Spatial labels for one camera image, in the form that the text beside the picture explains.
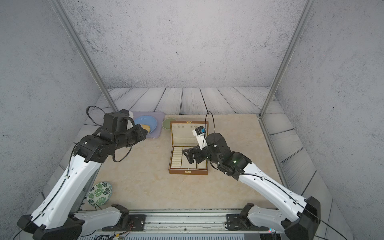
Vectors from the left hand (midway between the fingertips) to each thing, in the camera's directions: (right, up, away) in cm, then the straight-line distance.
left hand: (151, 130), depth 67 cm
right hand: (+18, -8, +2) cm, 20 cm away
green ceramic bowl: (-2, +4, +43) cm, 44 cm away
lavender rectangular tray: (-9, +9, +54) cm, 55 cm away
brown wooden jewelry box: (+11, -6, +28) cm, 31 cm away
